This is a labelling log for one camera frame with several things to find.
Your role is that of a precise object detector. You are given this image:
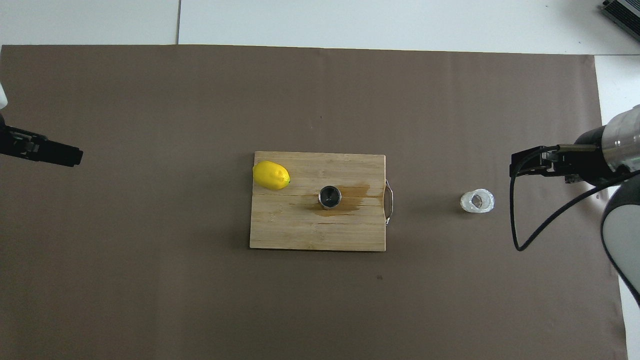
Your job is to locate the yellow lemon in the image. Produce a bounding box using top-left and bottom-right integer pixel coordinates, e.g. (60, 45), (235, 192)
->
(252, 160), (291, 191)

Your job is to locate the clear crinkled plastic cup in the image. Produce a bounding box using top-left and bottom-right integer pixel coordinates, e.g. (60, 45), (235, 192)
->
(460, 188), (495, 215)

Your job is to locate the wooden cutting board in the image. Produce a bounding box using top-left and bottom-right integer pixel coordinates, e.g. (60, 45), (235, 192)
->
(249, 151), (394, 252)

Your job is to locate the brown paper table mat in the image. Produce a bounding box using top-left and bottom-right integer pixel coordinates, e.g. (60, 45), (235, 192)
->
(0, 44), (628, 360)

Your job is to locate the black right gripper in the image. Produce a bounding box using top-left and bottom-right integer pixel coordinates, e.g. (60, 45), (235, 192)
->
(509, 125), (626, 187)

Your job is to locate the steel double jigger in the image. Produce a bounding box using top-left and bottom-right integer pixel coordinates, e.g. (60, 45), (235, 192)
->
(318, 185), (342, 209)

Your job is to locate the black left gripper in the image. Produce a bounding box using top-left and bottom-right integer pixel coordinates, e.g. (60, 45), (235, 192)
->
(0, 114), (84, 167)

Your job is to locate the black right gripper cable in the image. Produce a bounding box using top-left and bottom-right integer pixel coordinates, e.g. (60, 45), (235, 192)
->
(509, 145), (632, 252)

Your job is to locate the grey ribbed metal device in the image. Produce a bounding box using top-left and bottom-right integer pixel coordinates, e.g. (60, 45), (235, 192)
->
(600, 0), (640, 28)

